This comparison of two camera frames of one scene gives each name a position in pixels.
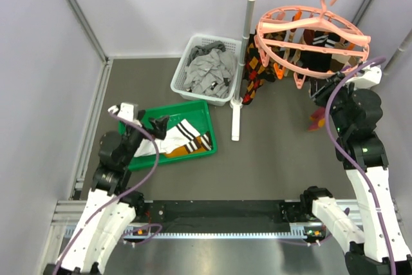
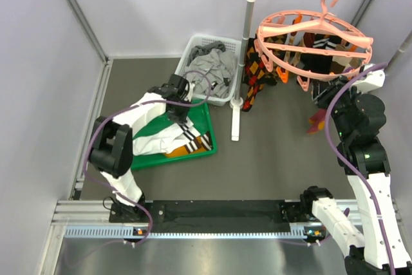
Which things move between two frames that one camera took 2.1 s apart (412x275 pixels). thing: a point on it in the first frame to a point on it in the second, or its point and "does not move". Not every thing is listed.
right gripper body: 324,96 does not move
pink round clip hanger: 307,41 does not move
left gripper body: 134,135 to 179,114
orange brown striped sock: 201,143 does not move
